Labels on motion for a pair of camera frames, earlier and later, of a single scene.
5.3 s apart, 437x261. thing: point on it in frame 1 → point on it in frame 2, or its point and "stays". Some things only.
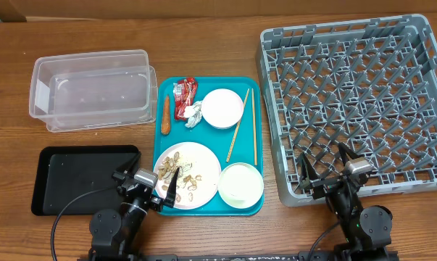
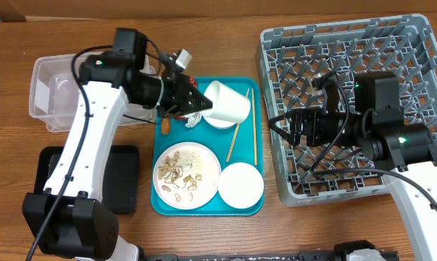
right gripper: (308, 177) → (297, 126)
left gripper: (156, 204) → (183, 90)
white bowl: (240, 185) stays
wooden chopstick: (254, 128) stays
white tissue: (193, 113) stays
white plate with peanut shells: (199, 174) stays
